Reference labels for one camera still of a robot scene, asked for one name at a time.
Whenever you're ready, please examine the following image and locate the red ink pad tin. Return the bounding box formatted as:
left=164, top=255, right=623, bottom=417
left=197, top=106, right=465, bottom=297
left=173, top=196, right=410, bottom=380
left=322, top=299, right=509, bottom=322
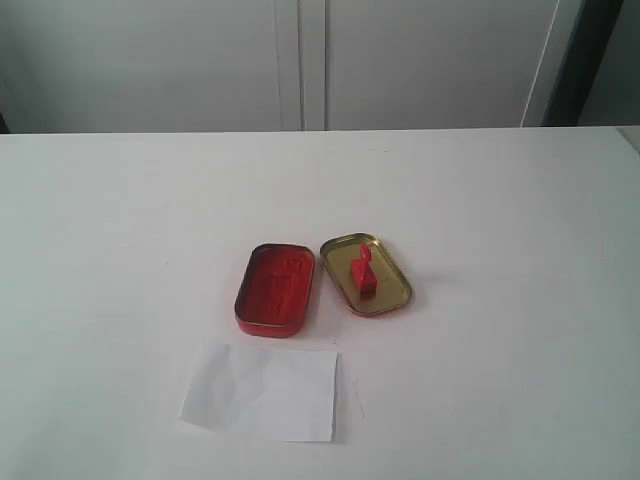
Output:
left=234, top=243, right=315, bottom=338

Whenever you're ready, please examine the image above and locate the white paper sheet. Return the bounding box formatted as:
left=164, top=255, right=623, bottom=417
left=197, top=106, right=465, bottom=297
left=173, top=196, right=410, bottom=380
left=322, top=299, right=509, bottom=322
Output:
left=179, top=342, right=338, bottom=442

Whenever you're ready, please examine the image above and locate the white cabinet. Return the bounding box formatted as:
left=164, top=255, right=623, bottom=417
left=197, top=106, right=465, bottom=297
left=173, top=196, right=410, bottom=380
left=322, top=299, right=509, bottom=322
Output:
left=1, top=1, right=581, bottom=133

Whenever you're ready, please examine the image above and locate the gold tin lid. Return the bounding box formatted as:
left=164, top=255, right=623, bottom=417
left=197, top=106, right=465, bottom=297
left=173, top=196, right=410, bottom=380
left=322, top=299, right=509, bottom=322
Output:
left=320, top=233, right=413, bottom=317

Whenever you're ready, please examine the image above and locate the red plastic stamp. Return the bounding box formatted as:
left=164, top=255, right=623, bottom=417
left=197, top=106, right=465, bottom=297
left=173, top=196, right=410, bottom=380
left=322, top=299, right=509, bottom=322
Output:
left=350, top=244, right=377, bottom=297

